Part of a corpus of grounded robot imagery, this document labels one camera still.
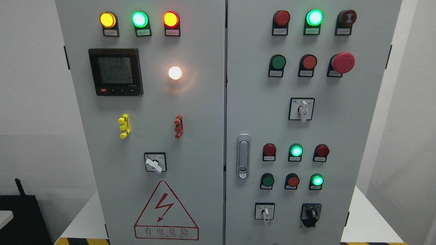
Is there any silver door swing handle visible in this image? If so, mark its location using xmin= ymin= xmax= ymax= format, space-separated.
xmin=236 ymin=134 xmax=251 ymax=179

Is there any grey left cabinet door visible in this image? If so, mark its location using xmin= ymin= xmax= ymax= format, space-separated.
xmin=56 ymin=0 xmax=226 ymax=245

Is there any grey cabinet door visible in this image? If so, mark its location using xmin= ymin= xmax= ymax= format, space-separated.
xmin=56 ymin=0 xmax=226 ymax=245
xmin=225 ymin=0 xmax=402 ymax=245

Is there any grey right cabinet door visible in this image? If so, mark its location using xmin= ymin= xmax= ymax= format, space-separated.
xmin=225 ymin=0 xmax=402 ymax=245

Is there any red terminal clip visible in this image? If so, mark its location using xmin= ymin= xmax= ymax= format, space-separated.
xmin=174 ymin=114 xmax=184 ymax=139

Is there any dark red indicator light middle-left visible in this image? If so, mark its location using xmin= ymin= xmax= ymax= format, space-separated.
xmin=263 ymin=143 xmax=277 ymax=161

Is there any white glowing indicator light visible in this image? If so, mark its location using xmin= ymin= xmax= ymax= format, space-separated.
xmin=168 ymin=66 xmax=183 ymax=80

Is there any green push button lower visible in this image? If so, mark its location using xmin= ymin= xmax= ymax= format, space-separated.
xmin=260 ymin=173 xmax=275 ymax=190

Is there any green push button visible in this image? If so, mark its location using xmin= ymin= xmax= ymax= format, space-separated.
xmin=260 ymin=173 xmax=275 ymax=190
xmin=268 ymin=54 xmax=286 ymax=78

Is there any green indicator light middle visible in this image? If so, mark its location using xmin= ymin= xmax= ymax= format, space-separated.
xmin=288 ymin=143 xmax=303 ymax=162

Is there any green indicator light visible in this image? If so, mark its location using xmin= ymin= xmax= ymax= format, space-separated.
xmin=288 ymin=143 xmax=303 ymax=162
xmin=303 ymin=9 xmax=324 ymax=35
xmin=131 ymin=11 xmax=152 ymax=37

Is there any green push button upper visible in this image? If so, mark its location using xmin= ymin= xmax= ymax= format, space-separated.
xmin=268 ymin=54 xmax=286 ymax=78

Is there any yellow terminal clip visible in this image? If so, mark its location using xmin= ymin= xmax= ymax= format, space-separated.
xmin=118 ymin=114 xmax=130 ymax=138

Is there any red push button lower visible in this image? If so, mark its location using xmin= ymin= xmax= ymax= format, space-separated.
xmin=284 ymin=173 xmax=300 ymax=190

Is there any red push button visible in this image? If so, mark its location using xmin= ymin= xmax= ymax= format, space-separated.
xmin=284 ymin=173 xmax=300 ymax=190
xmin=298 ymin=54 xmax=317 ymax=77

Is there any dark red indicator light middle-right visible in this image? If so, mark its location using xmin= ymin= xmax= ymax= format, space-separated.
xmin=312 ymin=144 xmax=330 ymax=163

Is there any red push button upper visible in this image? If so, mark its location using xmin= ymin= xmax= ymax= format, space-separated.
xmin=298 ymin=54 xmax=317 ymax=77

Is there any red electric hazard warning sticker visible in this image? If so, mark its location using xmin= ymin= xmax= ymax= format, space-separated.
xmin=134 ymin=180 xmax=199 ymax=241

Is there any red indicator light top left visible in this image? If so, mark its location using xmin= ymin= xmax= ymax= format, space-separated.
xmin=162 ymin=11 xmax=181 ymax=37

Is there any black digital power meter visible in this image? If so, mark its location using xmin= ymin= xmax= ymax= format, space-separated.
xmin=88 ymin=48 xmax=143 ymax=96

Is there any green lit button lower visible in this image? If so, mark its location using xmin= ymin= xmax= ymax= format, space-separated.
xmin=309 ymin=173 xmax=324 ymax=190

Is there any red indicator light top right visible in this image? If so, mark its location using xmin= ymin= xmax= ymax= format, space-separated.
xmin=271 ymin=10 xmax=290 ymax=36

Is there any green indicator light top left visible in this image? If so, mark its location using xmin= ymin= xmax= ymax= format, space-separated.
xmin=131 ymin=11 xmax=152 ymax=37

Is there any red emergency stop mushroom button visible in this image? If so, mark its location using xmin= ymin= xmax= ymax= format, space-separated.
xmin=327 ymin=52 xmax=355 ymax=78

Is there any green indicator light top right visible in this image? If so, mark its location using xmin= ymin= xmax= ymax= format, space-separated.
xmin=303 ymin=9 xmax=324 ymax=35

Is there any yellow indicator light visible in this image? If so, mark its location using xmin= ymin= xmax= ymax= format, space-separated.
xmin=99 ymin=11 xmax=119 ymax=37

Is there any dark red buzzer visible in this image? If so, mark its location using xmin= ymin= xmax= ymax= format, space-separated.
xmin=335 ymin=10 xmax=357 ymax=36

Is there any white platform with hazard stripes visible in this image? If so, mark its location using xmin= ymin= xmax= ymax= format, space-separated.
xmin=56 ymin=187 xmax=405 ymax=245

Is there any black box with antenna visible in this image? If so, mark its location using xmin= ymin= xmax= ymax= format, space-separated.
xmin=0 ymin=178 xmax=53 ymax=245

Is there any white selector switch left door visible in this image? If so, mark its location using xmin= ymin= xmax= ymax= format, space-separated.
xmin=144 ymin=152 xmax=168 ymax=174

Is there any white selector switch upper right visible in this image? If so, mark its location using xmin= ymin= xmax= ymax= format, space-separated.
xmin=288 ymin=97 xmax=315 ymax=122

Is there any small white selector switch bottom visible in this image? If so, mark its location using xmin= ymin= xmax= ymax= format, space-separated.
xmin=255 ymin=202 xmax=275 ymax=225

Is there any black rotary knob switch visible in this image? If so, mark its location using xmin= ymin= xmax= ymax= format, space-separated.
xmin=300 ymin=203 xmax=322 ymax=228

